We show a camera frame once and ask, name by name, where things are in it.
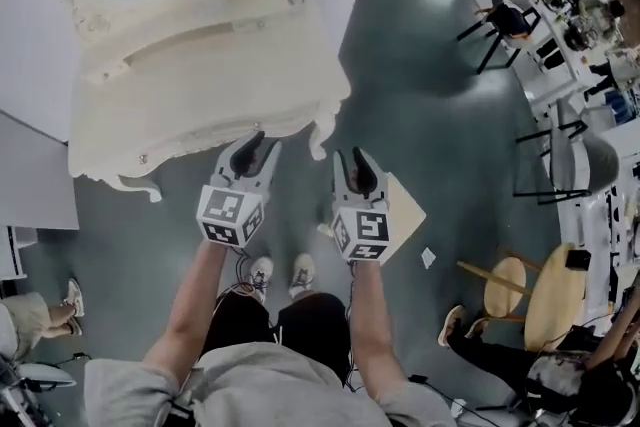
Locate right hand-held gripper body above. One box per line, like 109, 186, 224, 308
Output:
329, 192, 392, 265

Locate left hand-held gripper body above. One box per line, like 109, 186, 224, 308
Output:
195, 176, 266, 250

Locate cream upholstered stool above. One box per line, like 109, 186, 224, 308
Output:
318, 172, 428, 262

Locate cream ornate dressing table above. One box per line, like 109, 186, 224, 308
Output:
49, 0, 353, 204

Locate person's right forearm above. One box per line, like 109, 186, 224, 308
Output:
347, 259, 397, 402

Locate person's left forearm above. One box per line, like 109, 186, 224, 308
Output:
142, 239, 236, 372

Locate round wooden stool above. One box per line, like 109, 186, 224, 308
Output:
456, 246, 545, 322

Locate person's left sneaker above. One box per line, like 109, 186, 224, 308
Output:
246, 255, 275, 304

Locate person's sneaker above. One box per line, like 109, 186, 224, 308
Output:
246, 255, 275, 304
288, 252, 317, 300

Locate person's right sneaker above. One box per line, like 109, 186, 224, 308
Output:
288, 252, 317, 300

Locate person's black shorts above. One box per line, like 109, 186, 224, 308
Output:
202, 289, 352, 387

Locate person's grey shirt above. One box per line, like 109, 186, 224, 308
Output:
83, 342, 459, 427

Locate grey chair black legs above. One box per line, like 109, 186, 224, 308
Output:
456, 0, 544, 76
513, 117, 621, 207

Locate round wooden table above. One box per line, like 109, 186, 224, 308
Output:
523, 242, 587, 352

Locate white long table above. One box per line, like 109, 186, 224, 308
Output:
519, 14, 597, 117

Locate small black box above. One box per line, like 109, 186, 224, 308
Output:
564, 249, 593, 273

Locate white low cabinet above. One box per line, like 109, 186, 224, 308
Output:
0, 224, 40, 282

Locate white rounded machine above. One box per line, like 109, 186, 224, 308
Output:
0, 359, 77, 396

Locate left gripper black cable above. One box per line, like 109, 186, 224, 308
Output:
213, 244, 262, 312

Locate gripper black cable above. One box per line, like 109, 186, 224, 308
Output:
213, 244, 262, 312
343, 262, 360, 387

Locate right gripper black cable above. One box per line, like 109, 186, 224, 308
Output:
343, 262, 360, 387

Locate black power adapter cable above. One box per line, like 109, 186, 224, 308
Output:
49, 350, 94, 367
407, 373, 506, 414

